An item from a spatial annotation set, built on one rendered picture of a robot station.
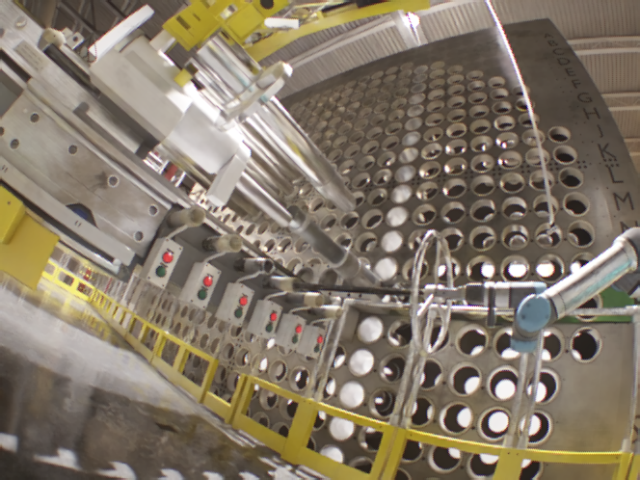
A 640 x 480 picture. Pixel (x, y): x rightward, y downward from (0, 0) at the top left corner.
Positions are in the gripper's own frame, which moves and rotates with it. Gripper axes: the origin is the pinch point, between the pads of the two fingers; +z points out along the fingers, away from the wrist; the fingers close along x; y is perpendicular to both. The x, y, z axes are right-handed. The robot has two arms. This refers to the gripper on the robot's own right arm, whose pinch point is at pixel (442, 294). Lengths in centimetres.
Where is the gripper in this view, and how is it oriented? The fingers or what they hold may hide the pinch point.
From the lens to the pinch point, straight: 94.5
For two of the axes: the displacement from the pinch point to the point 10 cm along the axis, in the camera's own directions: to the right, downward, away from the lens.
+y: 1.4, -9.7, 2.2
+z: -7.8, 0.4, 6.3
